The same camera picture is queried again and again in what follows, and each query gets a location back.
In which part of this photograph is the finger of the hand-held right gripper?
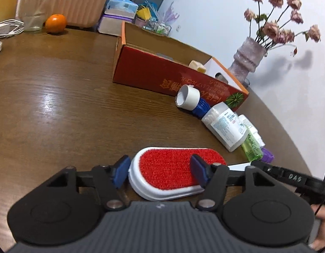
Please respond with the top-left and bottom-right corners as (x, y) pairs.
(251, 160), (324, 191)

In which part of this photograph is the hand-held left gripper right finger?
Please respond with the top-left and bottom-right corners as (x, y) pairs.
(191, 154), (280, 212)

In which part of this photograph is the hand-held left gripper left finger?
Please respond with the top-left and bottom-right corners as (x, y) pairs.
(45, 155), (131, 211)

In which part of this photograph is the red and white lint brush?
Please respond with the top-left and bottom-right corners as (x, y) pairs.
(128, 147), (228, 202)

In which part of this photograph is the white cotton swab container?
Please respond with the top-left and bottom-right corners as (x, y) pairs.
(201, 102), (249, 152)

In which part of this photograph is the white tape roll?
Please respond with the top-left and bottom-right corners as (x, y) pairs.
(175, 85), (201, 110)

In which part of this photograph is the red orange cardboard box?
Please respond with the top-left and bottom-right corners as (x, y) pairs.
(112, 21), (249, 112)

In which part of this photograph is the person's right hand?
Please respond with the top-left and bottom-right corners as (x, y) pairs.
(311, 203), (325, 251)

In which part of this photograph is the white paper card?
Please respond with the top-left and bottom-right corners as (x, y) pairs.
(226, 163), (256, 171)

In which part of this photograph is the green transparent bottle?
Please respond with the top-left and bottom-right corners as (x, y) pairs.
(241, 132), (263, 162)

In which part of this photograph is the pale yellow soap block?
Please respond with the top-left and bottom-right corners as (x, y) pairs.
(188, 60), (207, 74)

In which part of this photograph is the pink textured vase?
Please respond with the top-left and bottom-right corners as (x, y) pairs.
(228, 36), (267, 86)

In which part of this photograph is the dried pink rose bouquet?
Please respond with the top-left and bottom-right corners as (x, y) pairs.
(243, 0), (321, 57)

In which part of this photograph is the cluttered storage rack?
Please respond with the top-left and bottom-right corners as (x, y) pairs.
(143, 16), (171, 36)

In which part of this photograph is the yellow plastic watering can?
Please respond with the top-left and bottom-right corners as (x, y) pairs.
(136, 5), (158, 22)

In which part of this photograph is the orange fruit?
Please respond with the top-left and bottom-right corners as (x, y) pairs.
(45, 14), (67, 34)

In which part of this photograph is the pink ribbed suitcase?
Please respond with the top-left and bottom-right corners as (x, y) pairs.
(15, 0), (118, 31)

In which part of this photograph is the clear drinking glass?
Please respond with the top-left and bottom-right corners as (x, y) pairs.
(19, 0), (59, 32)

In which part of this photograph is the white charger with cable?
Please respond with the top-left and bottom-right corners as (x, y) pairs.
(0, 19), (25, 38)

